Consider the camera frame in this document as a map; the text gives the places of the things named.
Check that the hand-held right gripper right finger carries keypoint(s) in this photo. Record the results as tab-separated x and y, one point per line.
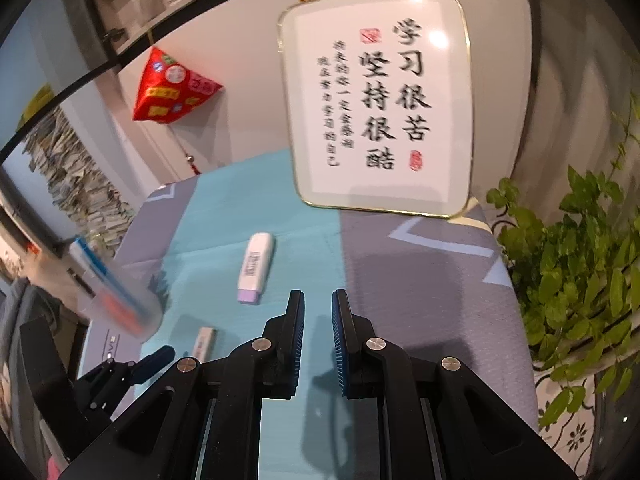
340	345

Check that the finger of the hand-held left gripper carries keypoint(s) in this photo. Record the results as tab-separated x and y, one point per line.
152	360

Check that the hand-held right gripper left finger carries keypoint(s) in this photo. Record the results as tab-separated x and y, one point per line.
297	340

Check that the clear plastic pen container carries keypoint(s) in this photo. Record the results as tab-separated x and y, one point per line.
150	300

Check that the small white eraser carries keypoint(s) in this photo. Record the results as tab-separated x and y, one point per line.
204	342

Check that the white correction tape purple cap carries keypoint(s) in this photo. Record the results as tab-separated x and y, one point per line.
256	270

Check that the blue grey printed tablecloth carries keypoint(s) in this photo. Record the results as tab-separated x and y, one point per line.
425	285

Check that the tall stack of books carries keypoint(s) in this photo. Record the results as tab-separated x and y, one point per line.
80	195

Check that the gold framed calligraphy board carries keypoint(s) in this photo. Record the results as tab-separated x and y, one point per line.
320	110

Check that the green leafy plant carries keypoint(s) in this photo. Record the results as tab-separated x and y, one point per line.
575	280

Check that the white patterned plant pot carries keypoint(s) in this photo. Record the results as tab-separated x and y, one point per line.
575	430

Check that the red pyramid hanging ornament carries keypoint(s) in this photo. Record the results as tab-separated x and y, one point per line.
170	90

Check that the black framed glass door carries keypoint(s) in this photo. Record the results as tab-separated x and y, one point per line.
60	60

